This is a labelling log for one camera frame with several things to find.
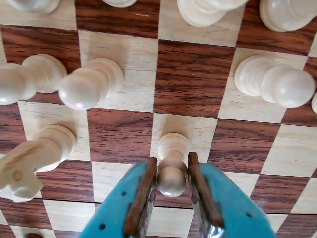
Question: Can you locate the white wooden knight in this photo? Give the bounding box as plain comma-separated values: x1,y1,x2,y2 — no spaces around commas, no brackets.
0,124,77,202

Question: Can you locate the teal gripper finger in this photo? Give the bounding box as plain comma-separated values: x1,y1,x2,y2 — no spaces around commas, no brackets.
187,151,277,238
79,156,159,238

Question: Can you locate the white wooden bishop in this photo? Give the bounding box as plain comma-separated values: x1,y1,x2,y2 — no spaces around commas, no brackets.
259,0,317,32
4,0,60,14

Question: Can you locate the wooden chessboard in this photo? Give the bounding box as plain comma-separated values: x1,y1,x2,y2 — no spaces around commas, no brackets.
0,0,317,238

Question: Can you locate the white wooden king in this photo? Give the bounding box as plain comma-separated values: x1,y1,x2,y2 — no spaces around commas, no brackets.
101,0,138,8

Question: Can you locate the white wooden queen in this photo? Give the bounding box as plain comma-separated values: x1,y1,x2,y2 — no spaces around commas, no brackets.
177,0,251,28

